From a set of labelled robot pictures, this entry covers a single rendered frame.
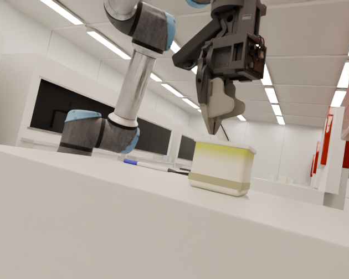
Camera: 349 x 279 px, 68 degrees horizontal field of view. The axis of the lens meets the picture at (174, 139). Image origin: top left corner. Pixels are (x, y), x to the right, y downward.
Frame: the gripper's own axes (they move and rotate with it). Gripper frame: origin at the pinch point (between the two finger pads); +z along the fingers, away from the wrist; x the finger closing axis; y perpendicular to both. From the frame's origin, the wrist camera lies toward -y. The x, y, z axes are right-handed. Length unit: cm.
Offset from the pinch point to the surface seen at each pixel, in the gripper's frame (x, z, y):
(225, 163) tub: -7.7, 4.9, 8.5
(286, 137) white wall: 792, -33, -263
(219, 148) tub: -7.8, 3.1, 7.4
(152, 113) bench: 354, -44, -407
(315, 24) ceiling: 270, -138, -64
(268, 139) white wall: 778, -19, -311
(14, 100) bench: 67, -21, -359
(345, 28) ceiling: 289, -135, -39
